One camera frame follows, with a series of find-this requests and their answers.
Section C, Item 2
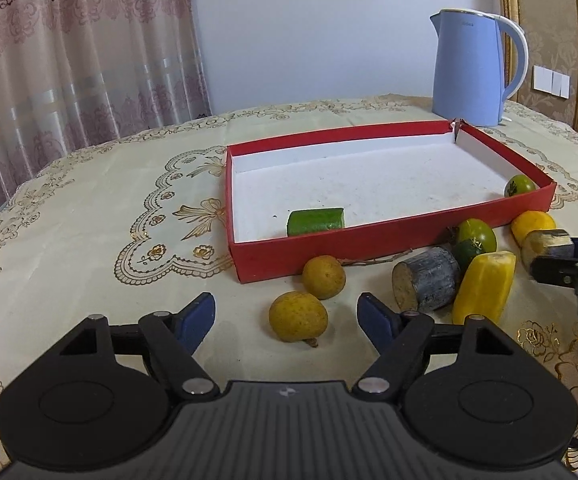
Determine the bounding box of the gold framed damask panel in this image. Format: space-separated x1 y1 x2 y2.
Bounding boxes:
494 0 578 148

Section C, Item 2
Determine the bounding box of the large dark sugarcane piece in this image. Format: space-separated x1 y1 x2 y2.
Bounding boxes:
391 246 462 312

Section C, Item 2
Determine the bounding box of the small green persimmon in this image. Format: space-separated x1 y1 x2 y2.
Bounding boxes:
503 174 537 198

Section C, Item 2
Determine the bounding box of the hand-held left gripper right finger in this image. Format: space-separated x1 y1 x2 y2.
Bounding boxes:
351 292 513 403

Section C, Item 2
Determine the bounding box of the pink patterned curtain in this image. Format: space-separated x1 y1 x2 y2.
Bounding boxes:
0 0 213 238

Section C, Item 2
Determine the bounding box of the yellow peeled fruit chunk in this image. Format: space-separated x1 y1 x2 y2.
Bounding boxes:
452 251 518 325

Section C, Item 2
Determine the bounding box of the yellow-brown round fruit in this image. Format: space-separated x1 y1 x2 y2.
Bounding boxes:
302 255 346 301
268 291 329 347

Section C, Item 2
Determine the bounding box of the large green persimmon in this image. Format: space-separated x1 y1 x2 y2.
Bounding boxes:
452 217 497 254

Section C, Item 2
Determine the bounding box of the green cucumber piece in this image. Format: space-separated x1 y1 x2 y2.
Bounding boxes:
286 206 346 237

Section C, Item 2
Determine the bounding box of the red cardboard box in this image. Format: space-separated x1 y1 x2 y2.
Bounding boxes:
224 119 557 286

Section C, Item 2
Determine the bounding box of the blue electric kettle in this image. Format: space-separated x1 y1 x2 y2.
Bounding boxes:
429 8 529 127

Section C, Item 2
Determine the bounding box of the small yellow citrus fruit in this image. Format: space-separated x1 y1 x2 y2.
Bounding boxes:
510 210 556 247

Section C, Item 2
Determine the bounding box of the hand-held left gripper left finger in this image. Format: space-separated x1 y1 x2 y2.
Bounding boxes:
59 292 220 402

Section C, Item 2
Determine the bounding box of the small dark sugarcane piece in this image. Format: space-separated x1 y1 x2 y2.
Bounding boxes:
522 229 575 273

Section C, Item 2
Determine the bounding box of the white wall switch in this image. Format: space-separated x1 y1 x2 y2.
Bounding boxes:
533 64 571 98

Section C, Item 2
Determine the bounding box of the dark green oval fruit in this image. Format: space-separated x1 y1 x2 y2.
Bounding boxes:
452 238 485 276

